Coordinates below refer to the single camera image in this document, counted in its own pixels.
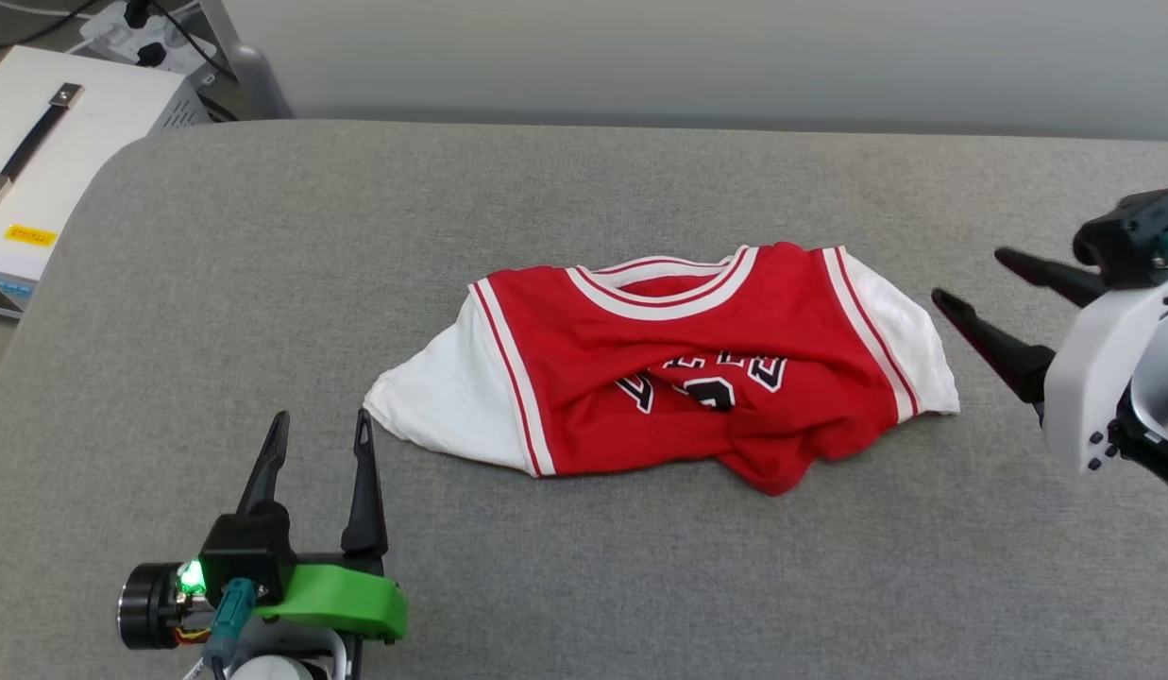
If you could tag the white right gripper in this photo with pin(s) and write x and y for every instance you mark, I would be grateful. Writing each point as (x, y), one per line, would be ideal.
(1084, 397)

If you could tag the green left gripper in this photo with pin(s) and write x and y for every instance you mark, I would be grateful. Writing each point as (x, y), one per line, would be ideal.
(347, 600)

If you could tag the red and white basketball jersey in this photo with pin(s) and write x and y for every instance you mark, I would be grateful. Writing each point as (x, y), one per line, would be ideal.
(593, 425)

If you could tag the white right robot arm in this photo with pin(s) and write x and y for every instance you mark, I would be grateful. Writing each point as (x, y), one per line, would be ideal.
(1159, 378)

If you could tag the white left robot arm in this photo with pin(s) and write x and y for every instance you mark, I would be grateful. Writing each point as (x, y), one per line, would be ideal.
(272, 669)

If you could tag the yellow box label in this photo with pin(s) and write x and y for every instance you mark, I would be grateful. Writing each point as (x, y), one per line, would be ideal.
(30, 235)

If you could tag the grey partition foot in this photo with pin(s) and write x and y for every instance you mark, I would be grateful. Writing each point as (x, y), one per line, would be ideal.
(262, 85)

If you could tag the white equipment box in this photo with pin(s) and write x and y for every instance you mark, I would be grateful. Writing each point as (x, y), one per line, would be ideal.
(102, 123)

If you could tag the white partition panel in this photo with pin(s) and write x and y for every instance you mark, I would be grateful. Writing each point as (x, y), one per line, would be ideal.
(640, 57)

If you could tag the white power strip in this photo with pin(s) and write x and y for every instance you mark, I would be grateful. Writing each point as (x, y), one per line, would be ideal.
(168, 33)

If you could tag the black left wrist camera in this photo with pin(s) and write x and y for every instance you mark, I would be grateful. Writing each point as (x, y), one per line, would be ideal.
(248, 552)

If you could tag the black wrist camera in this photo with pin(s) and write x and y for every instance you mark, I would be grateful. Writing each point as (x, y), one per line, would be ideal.
(248, 552)
(1126, 231)

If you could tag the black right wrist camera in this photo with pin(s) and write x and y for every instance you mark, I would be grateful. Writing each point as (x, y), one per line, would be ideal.
(1126, 231)

